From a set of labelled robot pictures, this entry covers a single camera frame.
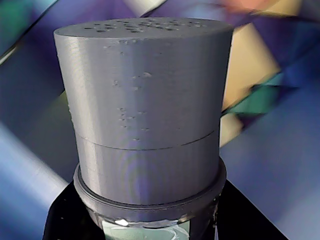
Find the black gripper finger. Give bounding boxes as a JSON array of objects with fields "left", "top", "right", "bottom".
[
  {"left": 43, "top": 182, "right": 108, "bottom": 240},
  {"left": 214, "top": 178, "right": 291, "bottom": 240}
]

